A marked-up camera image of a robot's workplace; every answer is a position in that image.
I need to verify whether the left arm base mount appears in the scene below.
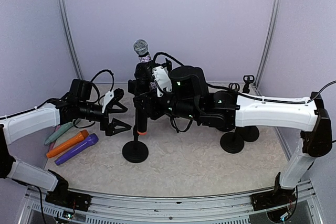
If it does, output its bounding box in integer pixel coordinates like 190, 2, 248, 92
45, 190, 91, 212

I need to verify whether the black tripod mic stand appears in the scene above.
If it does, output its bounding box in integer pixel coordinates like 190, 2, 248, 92
161, 58, 173, 72

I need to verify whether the aluminium frame post right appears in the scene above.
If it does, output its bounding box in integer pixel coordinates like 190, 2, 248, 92
255, 0, 281, 87

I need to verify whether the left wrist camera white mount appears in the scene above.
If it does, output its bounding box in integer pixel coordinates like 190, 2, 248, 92
101, 88, 124, 113

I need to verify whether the black microphone orange tip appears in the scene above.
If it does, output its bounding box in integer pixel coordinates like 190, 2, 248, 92
134, 62, 153, 135

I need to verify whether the aluminium frame post left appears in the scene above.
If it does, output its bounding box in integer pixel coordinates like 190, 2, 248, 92
57, 0, 84, 79

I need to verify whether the aluminium frame post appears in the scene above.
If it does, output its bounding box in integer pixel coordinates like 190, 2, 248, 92
255, 0, 281, 87
57, 0, 84, 79

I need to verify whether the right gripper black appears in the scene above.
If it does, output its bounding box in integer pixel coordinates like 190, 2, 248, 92
133, 87, 201, 121

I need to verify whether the purple-head microphone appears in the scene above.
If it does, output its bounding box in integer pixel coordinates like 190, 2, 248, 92
55, 133, 99, 166

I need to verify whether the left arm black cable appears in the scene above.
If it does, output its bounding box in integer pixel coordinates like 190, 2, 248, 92
90, 69, 116, 104

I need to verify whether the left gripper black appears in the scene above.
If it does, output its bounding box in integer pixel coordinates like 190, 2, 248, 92
77, 101, 131, 135

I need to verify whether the glitter silver-head microphone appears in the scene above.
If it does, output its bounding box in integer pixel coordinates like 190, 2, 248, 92
133, 39, 156, 94

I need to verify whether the black round-base mic stand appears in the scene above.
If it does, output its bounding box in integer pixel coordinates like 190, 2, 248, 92
122, 79, 150, 164

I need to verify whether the aluminium front rail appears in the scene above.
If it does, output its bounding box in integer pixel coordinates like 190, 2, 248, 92
14, 181, 325, 223

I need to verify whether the pink toy microphone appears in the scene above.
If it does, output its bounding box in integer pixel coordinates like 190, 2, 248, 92
49, 125, 60, 150

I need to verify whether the black stand for teal mic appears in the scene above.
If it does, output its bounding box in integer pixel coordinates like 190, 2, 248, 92
240, 126, 260, 142

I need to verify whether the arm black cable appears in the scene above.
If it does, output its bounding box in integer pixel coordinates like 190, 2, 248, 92
152, 51, 336, 104
90, 69, 116, 104

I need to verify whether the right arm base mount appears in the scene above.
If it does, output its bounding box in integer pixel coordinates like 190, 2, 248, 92
250, 189, 297, 211

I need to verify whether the orange toy microphone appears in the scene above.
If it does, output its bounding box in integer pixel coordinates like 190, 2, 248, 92
46, 130, 89, 158

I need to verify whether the black stand for orange mic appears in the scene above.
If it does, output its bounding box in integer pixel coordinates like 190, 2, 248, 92
228, 82, 240, 93

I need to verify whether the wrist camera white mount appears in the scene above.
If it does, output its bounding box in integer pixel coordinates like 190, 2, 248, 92
153, 66, 172, 98
101, 88, 124, 113

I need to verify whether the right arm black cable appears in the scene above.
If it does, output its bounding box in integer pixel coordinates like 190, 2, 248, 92
152, 51, 336, 104

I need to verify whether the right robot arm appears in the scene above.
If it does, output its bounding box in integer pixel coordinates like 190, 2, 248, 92
133, 63, 332, 205

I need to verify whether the teal toy microphone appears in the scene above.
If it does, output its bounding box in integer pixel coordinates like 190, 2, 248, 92
44, 122, 73, 146

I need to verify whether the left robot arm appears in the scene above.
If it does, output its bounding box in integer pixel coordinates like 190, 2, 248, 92
1, 79, 131, 206

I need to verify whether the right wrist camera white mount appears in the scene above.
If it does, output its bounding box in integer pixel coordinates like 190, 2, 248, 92
153, 66, 172, 98

